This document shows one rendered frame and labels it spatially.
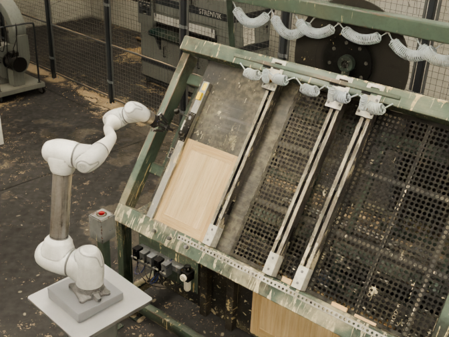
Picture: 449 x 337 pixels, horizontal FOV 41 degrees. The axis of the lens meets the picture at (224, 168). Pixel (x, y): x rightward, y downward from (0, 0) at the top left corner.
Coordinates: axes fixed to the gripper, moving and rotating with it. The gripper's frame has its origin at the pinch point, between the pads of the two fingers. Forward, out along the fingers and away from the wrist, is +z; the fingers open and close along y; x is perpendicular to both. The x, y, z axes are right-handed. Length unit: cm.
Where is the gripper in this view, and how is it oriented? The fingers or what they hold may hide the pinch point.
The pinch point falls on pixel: (168, 128)
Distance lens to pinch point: 386.0
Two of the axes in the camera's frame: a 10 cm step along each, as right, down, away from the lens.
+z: 4.8, 2.4, 8.4
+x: 7.9, 3.1, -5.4
